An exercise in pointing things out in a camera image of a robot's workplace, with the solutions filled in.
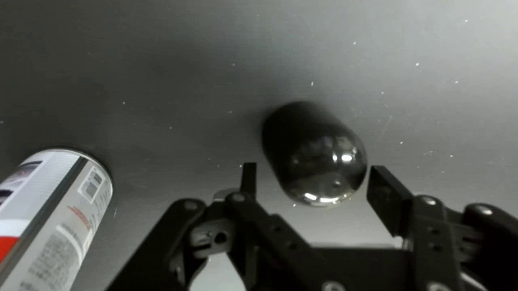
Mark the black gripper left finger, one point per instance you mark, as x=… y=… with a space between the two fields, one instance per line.
x=254 y=237

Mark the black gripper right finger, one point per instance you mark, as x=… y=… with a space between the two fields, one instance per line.
x=432 y=237

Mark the black plastic can lid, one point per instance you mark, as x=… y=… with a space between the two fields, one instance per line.
x=317 y=154

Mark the red white spray can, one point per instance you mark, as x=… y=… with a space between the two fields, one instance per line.
x=51 y=221

